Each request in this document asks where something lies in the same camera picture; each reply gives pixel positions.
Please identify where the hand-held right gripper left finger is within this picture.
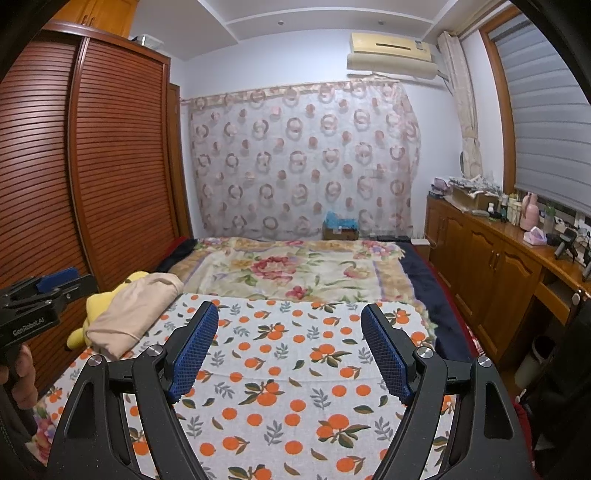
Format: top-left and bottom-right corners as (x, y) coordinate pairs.
(46, 300), (220, 480)

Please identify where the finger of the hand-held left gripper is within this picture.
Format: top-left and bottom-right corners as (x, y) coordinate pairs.
(55, 274), (96, 303)
(38, 267), (80, 294)

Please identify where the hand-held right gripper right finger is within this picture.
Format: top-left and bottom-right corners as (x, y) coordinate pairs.
(360, 302), (529, 480)

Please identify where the beige t-shirt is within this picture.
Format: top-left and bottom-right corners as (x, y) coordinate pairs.
(85, 272), (185, 361)

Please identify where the person's left forearm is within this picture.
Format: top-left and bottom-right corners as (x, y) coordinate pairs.
(0, 392), (47, 467)

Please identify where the person's left hand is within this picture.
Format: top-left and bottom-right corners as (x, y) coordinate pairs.
(11, 346), (38, 428)

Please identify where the yellow plush toy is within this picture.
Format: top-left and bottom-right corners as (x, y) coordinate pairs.
(66, 271), (151, 350)

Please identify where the orange fruit print bed sheet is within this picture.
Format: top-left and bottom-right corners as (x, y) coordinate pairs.
(32, 292), (467, 480)

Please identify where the floral blanket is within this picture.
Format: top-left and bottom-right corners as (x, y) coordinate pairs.
(164, 236), (439, 352)

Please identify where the wooden louvered wardrobe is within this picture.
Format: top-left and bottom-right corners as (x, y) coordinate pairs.
(0, 21), (195, 393)

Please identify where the cardboard box with blue cloth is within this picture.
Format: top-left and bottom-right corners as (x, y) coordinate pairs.
(322, 211), (361, 241)

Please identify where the wooden sideboard cabinet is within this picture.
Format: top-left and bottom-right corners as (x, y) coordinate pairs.
(425, 194), (591, 370)

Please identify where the white trash bin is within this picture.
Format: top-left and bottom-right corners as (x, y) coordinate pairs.
(513, 335), (557, 388)

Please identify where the open cardboard box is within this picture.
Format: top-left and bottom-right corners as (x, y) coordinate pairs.
(450, 185), (500, 212)

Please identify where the person's dark clothing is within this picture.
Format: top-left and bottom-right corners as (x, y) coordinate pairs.
(512, 305), (591, 480)

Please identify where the row of cosmetic bottles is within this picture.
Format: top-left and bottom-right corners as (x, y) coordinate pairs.
(499, 191), (522, 226)

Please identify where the pink bottle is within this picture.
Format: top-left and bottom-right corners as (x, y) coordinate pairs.
(519, 191), (540, 230)

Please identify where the black device on stand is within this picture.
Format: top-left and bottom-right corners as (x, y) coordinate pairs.
(546, 228), (580, 264)

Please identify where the circle patterned sheer curtain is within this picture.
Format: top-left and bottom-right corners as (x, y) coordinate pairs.
(179, 78), (423, 241)

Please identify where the tied beige curtain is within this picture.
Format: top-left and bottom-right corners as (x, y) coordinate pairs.
(436, 30), (485, 178)

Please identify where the wooden upper cupboard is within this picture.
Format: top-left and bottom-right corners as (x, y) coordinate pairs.
(48, 0), (139, 38)

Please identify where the beige air conditioner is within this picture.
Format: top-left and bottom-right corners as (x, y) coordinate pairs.
(346, 31), (439, 77)

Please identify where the wooden window frame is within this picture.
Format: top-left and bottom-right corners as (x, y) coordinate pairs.
(478, 21), (520, 185)

